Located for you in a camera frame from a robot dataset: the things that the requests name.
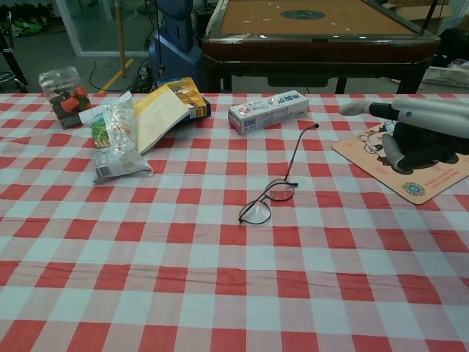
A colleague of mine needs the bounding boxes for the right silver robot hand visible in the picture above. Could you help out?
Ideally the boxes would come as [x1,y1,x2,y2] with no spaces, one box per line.
[339,97,469,175]

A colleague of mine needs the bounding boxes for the thin black metal eyeglasses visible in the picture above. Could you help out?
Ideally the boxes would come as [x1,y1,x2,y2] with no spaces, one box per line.
[237,123,320,225]

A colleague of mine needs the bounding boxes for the white plastic basket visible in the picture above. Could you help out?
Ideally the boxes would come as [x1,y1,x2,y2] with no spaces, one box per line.
[423,65,469,88]

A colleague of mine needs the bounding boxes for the cartoon girl mouse pad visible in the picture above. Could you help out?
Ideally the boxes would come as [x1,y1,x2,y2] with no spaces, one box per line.
[330,117,469,206]

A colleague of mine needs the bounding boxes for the brown mahjong table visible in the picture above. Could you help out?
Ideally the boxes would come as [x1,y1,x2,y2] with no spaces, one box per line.
[200,0,441,95]

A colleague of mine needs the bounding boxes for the white toothpaste box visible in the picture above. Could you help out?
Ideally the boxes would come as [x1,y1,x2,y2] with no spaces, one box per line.
[227,89,308,136]

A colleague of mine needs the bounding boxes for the orange blue cardboard box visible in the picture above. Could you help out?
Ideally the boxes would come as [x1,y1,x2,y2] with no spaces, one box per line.
[156,76,213,120]

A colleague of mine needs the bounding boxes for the blue machine base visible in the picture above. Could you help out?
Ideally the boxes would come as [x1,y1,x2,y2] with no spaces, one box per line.
[148,0,202,87]

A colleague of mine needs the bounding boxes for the yellow white paperback book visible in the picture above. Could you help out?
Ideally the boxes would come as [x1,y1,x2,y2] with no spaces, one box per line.
[132,87,191,155]

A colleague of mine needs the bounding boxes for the red white checkered tablecloth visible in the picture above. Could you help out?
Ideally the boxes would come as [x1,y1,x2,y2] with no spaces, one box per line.
[0,92,469,352]

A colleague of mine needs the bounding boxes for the clear white snack bag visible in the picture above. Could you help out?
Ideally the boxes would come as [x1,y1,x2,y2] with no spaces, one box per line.
[78,90,154,186]

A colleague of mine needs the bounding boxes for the yellow wooden pole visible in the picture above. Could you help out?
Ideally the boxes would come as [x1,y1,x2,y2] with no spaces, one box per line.
[115,0,128,78]

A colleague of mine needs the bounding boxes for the clear plastic toy box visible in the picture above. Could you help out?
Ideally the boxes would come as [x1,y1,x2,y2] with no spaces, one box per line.
[38,65,92,130]

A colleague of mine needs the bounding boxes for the black metal stand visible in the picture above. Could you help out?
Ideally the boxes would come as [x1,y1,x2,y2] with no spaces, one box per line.
[0,10,29,92]

